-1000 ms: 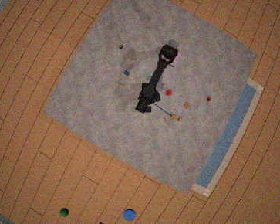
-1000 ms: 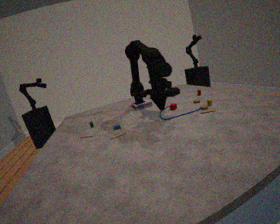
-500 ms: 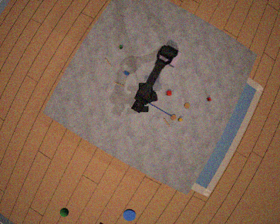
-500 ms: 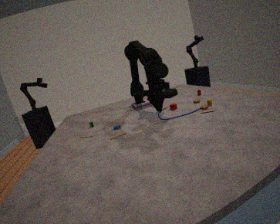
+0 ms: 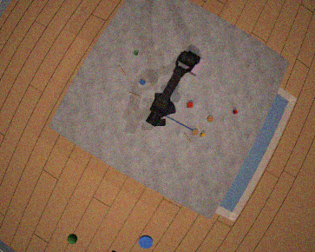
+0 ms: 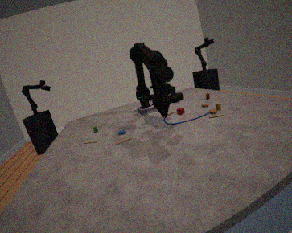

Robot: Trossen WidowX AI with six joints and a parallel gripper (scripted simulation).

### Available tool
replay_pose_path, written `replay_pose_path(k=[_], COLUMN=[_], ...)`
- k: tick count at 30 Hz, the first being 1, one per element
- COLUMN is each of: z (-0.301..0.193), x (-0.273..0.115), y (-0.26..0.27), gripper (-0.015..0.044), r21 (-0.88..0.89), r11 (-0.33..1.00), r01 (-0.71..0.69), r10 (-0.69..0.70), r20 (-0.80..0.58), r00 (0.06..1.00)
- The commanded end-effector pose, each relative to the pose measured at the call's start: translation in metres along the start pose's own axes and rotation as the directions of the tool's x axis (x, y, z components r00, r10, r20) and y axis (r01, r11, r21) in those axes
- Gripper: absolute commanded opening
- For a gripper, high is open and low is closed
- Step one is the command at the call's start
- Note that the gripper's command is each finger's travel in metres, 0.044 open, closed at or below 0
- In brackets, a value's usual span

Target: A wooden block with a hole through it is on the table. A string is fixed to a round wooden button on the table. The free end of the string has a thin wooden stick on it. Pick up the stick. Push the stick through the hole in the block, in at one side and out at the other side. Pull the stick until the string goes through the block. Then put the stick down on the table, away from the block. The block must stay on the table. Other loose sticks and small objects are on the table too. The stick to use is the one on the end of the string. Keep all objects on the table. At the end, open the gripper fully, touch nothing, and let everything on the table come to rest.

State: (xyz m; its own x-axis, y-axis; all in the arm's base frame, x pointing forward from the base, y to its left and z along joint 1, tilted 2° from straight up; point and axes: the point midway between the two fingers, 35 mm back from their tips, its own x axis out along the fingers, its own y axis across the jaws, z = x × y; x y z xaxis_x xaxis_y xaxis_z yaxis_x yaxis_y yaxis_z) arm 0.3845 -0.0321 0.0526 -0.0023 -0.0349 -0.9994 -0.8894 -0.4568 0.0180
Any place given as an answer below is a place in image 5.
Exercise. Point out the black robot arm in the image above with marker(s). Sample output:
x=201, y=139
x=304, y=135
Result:
x=162, y=102

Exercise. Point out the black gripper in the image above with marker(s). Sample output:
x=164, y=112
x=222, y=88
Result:
x=162, y=122

